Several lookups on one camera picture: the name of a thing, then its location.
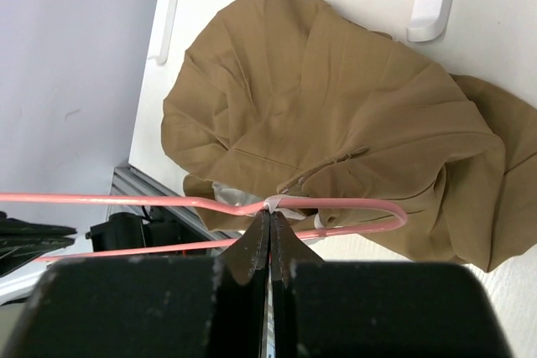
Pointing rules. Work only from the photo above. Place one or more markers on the tan pleated skirt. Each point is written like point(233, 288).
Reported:
point(288, 97)

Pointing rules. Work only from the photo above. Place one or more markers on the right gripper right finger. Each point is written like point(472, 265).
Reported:
point(376, 309)

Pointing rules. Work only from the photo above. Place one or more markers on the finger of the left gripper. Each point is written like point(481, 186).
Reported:
point(17, 251)
point(12, 227)

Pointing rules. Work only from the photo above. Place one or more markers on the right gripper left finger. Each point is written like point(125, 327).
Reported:
point(144, 306)

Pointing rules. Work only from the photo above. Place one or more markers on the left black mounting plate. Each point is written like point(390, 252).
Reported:
point(126, 230)

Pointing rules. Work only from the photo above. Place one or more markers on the pink wire hanger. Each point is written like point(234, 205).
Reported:
point(271, 204)

